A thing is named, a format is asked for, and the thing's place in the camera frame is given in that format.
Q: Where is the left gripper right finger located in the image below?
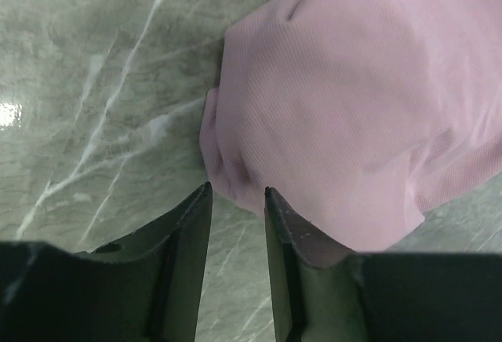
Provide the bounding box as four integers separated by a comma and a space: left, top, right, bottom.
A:
265, 187, 367, 341

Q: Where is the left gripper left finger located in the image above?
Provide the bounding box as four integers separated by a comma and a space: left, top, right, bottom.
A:
74, 183, 213, 341

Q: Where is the pink tank top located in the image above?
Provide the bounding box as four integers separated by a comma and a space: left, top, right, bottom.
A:
200, 0, 501, 251

